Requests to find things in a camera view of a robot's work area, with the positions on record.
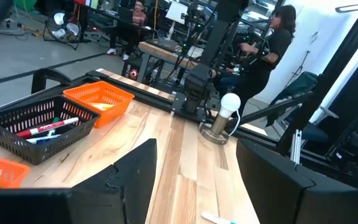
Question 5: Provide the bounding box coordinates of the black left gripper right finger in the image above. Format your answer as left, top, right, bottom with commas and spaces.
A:
236, 139, 316, 224

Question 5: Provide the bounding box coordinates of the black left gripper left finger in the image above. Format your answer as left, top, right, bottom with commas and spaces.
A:
67, 139, 157, 224

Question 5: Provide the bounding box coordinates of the blue cap white marker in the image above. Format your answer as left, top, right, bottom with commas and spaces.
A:
201, 212, 238, 224

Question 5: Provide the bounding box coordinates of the yellow cap white marker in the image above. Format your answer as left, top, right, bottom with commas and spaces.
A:
89, 102, 115, 111

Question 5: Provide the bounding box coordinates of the purple slim marker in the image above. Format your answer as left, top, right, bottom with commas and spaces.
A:
26, 133, 62, 145

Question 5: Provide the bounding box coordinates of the red slim marker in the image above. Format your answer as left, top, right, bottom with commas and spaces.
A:
16, 116, 80, 139

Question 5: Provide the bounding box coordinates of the white bulb table lamp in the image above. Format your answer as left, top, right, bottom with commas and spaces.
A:
199, 92, 242, 146

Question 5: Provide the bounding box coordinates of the black plastic basket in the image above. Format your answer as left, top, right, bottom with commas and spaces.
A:
0, 95, 101, 166

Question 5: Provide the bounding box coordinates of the grey chair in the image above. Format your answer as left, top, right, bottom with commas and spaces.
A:
265, 71, 340, 144

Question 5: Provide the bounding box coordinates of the person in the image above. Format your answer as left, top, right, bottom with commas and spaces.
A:
106, 0, 148, 62
213, 4, 297, 118

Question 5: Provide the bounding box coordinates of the black arched clamp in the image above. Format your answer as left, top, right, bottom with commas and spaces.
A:
31, 67, 73, 95

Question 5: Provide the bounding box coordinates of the black laptop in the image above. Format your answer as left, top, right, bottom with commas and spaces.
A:
117, 6, 134, 23

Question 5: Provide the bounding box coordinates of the white paper sheet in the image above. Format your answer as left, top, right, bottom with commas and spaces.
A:
165, 1, 189, 25

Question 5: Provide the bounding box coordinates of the green backdrop cloth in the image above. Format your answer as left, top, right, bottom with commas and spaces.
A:
13, 0, 38, 12

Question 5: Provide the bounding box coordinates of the white lamp cord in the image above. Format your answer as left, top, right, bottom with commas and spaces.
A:
228, 109, 242, 137

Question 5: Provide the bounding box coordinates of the yellow hanging cable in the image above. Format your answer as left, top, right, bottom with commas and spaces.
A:
153, 0, 159, 31

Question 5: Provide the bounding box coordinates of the black wire floor fan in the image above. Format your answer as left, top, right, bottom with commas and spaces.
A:
43, 10, 82, 50

